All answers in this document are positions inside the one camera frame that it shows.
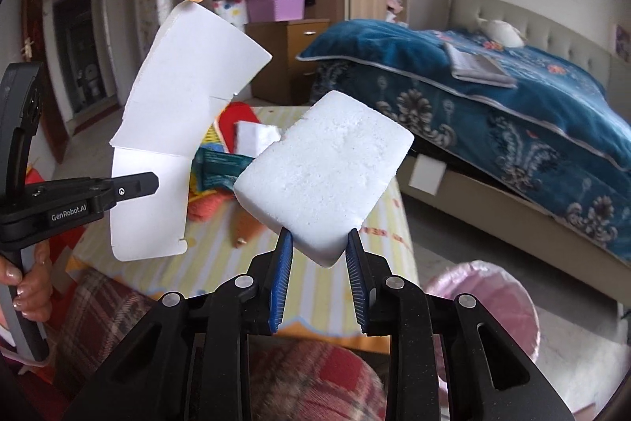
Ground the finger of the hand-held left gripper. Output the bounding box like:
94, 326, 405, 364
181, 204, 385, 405
101, 172, 159, 210

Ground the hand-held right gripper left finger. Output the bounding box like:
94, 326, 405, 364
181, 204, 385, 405
64, 228, 297, 421

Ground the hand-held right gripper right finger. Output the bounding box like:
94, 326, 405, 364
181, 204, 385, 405
345, 228, 577, 421

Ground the white foam block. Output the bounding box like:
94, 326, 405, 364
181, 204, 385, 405
233, 90, 415, 268

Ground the white cardboard piece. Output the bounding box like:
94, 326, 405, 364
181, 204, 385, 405
109, 1, 273, 262

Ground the pink trash bin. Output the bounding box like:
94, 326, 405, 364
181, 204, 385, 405
423, 260, 541, 407

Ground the person's left hand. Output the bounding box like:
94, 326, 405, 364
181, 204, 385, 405
0, 243, 53, 323

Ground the yellow striped tablecloth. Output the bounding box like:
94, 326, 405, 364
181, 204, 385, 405
66, 105, 420, 355

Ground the green snack packet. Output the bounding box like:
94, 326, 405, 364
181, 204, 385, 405
191, 148, 253, 192

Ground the red wrapper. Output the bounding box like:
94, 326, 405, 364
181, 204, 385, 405
218, 102, 259, 153

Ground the small white foam piece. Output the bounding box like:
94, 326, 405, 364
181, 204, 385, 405
235, 121, 281, 155

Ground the white paper sheet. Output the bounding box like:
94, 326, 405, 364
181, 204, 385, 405
409, 155, 447, 194

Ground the beige upholstered bed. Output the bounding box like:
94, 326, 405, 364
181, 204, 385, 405
397, 0, 631, 308

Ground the brown wooden door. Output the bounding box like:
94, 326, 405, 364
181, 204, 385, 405
20, 0, 70, 165

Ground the wooden drawer cabinet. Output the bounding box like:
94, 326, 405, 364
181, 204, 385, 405
245, 17, 330, 106

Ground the purple storage basket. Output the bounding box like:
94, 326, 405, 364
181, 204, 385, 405
246, 0, 306, 23

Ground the blue floral blanket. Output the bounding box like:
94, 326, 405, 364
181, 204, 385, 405
296, 21, 631, 261

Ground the grey folded cloth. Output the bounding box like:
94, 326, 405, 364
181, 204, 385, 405
444, 42, 518, 89

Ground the white pillow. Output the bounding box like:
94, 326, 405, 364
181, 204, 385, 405
476, 19, 526, 49

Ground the small wall picture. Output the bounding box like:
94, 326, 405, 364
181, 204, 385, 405
614, 24, 631, 57

